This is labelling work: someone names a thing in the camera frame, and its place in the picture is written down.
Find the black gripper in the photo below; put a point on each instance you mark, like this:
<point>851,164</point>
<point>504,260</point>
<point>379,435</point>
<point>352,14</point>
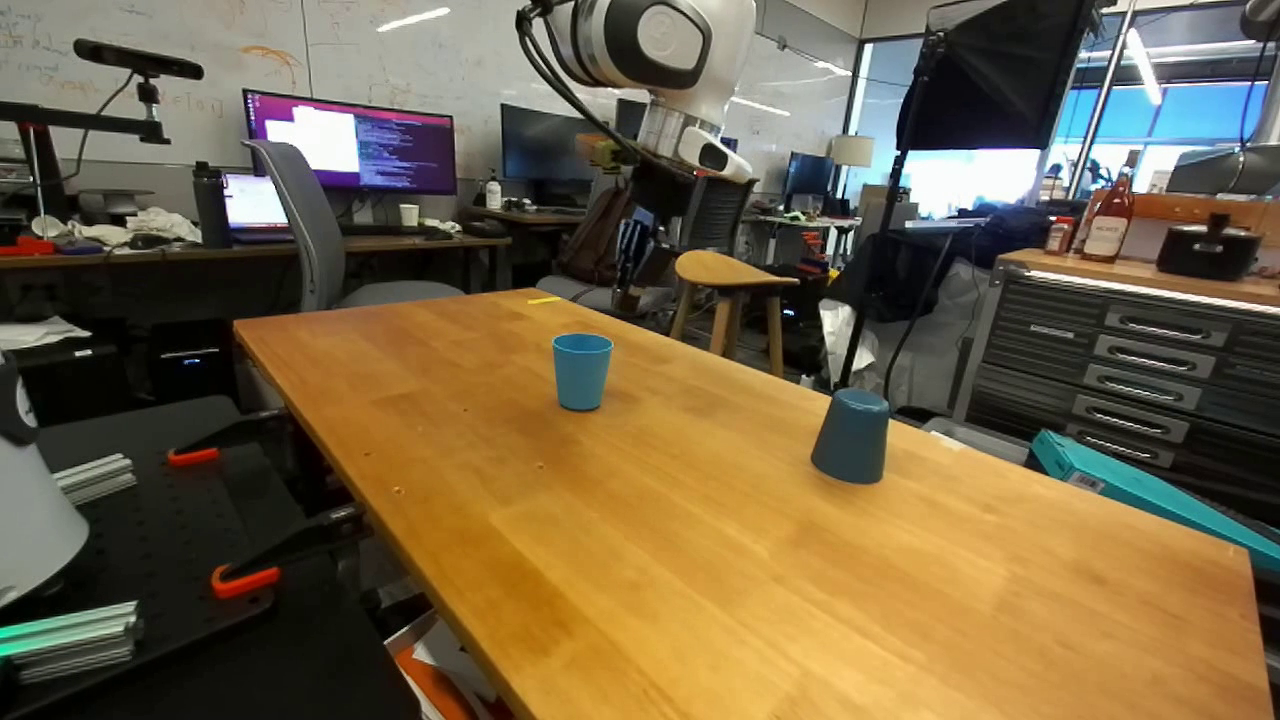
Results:
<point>647,244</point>

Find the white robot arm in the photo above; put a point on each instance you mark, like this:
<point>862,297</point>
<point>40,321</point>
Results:
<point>665,46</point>

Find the light blue cup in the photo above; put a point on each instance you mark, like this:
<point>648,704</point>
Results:
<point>581,375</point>

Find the dark blue cup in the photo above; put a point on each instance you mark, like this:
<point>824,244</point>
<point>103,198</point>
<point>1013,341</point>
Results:
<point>851,439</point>

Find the black softbox light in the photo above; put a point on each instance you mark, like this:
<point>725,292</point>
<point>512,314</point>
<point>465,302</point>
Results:
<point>992,73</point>

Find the wooden stool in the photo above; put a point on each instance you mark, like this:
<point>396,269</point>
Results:
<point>725,274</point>

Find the black computer monitor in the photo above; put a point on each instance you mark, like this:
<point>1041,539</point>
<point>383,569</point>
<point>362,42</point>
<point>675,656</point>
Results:
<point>547,152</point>

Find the white shade table lamp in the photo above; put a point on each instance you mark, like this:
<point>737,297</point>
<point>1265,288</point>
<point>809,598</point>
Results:
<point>851,150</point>

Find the monitor with purple screen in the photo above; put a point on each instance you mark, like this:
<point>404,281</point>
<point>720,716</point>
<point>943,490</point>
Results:
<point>352,143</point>

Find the grey office chair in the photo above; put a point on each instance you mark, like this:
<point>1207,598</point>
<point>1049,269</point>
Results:
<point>315,225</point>

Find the open laptop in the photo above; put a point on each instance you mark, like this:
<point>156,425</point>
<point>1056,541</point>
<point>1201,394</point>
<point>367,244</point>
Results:
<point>254,202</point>

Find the small jar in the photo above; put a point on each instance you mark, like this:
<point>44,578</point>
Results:
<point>1061,235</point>

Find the dark wooden desk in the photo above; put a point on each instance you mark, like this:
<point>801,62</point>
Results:
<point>160,274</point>

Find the red glass bottle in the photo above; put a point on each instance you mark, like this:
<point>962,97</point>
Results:
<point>1107,221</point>

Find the grey drawer cabinet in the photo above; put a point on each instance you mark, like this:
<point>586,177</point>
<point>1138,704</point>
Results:
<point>1134,367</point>

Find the black side table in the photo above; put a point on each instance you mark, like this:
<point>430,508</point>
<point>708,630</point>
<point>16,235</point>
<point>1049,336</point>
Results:
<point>201,643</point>

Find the teal flat board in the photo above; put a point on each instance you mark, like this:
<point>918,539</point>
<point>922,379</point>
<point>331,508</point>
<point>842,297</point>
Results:
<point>1146,490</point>

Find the aluminium extrusion stack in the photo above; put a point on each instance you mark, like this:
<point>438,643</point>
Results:
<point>96,476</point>
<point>67,643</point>

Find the black round device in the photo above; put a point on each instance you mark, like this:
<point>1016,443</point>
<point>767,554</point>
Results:
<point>1207,251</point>

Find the white cone shade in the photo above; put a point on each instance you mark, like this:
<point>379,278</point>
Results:
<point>34,520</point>

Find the black camera on stand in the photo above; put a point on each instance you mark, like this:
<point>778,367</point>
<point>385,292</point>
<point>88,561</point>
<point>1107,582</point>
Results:
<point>132,56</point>

